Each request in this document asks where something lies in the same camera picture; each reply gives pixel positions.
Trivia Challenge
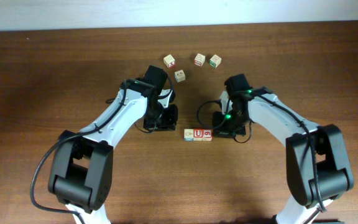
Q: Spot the red letter U block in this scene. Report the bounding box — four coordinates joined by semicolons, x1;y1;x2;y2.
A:
193;129;203;141

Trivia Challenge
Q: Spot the green edged picture block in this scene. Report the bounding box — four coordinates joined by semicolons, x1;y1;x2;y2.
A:
209;55;222;68

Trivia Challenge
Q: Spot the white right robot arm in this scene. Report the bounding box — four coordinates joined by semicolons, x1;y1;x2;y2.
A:
213;74;354;223

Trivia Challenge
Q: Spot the red letter K block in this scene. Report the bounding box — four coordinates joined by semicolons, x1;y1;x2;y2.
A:
163;54;176;68

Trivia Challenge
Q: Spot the ice cream number four block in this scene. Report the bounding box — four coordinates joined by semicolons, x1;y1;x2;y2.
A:
184;129;194;141

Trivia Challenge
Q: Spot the red number nine block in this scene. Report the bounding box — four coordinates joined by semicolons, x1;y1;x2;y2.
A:
203;129;213;141

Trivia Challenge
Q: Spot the blue edged wooden block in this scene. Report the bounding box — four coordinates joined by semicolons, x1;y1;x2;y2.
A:
174;70;186;83

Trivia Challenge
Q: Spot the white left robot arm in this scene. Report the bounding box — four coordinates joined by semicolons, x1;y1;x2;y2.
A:
48;65;178;223

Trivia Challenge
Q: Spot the red edged picture block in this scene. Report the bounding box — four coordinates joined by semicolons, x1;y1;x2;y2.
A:
194;53;206;67

